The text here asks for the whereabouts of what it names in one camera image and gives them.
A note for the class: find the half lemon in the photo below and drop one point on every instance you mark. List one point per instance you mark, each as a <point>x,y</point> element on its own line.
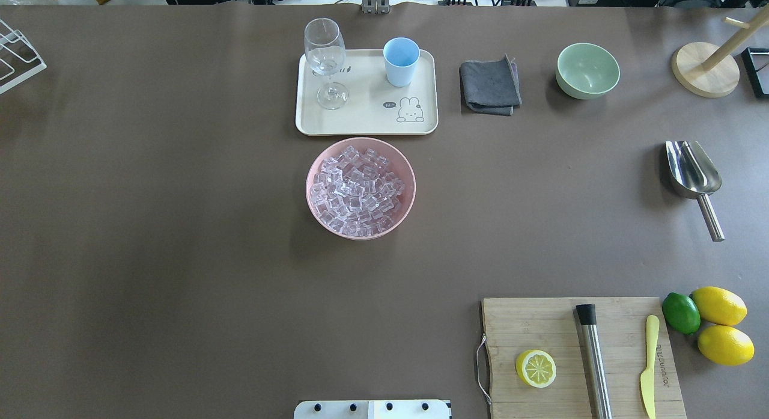
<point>536,368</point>

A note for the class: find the aluminium frame post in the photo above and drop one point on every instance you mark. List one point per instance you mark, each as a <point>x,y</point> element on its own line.
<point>376,6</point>

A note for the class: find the green lime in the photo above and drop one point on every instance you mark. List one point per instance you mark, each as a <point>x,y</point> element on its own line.
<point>681,313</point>

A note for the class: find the pink bowl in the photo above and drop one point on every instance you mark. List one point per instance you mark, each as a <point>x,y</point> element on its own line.
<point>360,187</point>

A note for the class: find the bamboo cutting board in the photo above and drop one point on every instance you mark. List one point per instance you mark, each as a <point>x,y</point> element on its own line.
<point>515,325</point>

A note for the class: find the black framed tray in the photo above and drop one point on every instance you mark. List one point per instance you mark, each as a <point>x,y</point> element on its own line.
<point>755,61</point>

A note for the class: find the metal ice scoop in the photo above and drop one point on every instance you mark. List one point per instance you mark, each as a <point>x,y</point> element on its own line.
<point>695,177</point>

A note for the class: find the light blue cup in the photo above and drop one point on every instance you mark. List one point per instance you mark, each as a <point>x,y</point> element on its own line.
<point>401,55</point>

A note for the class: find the wooden cup stand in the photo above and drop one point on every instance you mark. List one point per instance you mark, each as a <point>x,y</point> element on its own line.
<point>709,70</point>

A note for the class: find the grey folded cloth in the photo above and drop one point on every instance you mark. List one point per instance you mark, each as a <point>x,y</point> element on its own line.
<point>491,87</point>

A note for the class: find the clear wine glass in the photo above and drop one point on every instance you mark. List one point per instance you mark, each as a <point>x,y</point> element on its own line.
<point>325,53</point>

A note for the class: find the lower yellow lemon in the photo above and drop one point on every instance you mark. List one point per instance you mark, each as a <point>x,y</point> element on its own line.
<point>726,345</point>

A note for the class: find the yellow lemon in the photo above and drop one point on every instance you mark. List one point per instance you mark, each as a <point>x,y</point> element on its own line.
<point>726,345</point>
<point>719,306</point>

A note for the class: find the yellow plastic knife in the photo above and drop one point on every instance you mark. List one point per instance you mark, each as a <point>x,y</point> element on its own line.
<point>647,377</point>

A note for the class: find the upper yellow lemon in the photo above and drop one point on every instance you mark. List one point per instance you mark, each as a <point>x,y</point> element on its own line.
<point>719,306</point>

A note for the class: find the white wire cup rack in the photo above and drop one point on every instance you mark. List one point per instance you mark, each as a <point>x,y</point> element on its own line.
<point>19,58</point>

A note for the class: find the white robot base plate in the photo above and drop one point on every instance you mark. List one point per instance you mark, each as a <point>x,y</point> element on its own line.
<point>393,408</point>

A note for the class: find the steel muddler black tip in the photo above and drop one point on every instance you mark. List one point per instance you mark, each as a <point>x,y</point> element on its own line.
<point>589,325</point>

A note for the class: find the cream rabbit tray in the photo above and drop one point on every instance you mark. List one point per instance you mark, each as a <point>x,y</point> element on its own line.
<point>375,107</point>

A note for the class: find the clear ice cubes pile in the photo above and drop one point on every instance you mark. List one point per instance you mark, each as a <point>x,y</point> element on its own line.
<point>357,190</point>

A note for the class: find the green bowl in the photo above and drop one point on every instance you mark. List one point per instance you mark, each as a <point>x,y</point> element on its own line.
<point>586,71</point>

